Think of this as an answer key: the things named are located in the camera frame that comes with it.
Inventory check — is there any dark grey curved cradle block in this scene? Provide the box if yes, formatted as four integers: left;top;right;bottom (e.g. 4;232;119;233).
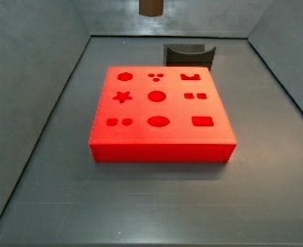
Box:
163;43;215;69

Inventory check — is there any red shape sorter block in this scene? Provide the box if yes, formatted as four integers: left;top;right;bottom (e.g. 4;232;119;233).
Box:
89;67;237;162

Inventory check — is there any brown hexagon peg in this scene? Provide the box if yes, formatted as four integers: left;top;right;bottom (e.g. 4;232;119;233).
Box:
138;0;163;16

